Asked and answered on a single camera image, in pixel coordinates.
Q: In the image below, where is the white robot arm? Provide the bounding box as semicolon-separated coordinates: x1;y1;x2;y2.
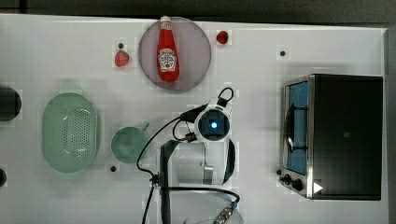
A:
159;97;235;224

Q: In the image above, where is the green mug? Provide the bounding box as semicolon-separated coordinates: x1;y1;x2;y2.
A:
111;122;149;164

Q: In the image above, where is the red ketchup bottle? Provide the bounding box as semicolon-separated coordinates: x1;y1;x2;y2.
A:
157;16;179;82

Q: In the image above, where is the grey round plate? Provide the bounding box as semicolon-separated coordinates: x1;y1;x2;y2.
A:
138;17;211;91

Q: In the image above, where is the red toy tomato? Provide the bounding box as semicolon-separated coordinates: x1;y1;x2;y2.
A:
217;31;229;45

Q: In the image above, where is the red toy strawberry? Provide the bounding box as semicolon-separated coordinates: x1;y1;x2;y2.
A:
114;49;130;67

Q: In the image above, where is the green perforated colander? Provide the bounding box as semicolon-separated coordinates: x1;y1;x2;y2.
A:
42;92;98;174

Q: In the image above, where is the black toaster oven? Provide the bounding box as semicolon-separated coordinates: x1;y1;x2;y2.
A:
276;74;384;201

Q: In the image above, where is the black cylinder object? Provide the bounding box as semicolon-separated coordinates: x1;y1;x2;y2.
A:
0;87;21;121

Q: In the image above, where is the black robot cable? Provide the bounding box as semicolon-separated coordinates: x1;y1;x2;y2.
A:
135;105;207;224

